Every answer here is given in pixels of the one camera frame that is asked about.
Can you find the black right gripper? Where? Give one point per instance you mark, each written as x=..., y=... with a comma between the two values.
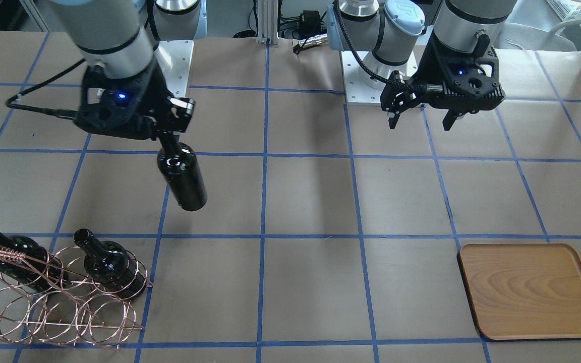
x=155, y=99

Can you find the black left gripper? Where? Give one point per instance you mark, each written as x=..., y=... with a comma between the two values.
x=429, y=69

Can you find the dark glass wine bottle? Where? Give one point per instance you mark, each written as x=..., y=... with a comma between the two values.
x=180, y=168

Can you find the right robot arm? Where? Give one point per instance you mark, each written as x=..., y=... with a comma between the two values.
x=122, y=36

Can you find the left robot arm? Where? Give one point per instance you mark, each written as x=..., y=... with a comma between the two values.
x=389, y=31

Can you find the dark wine bottle in basket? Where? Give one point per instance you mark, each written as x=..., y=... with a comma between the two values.
x=110, y=265

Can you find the wooden tray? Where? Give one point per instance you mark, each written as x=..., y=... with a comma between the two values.
x=523, y=291

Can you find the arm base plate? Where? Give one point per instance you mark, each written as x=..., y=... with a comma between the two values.
x=174, y=58
x=360, y=88

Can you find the copper wire bottle basket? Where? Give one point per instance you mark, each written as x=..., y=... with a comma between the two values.
x=77, y=313

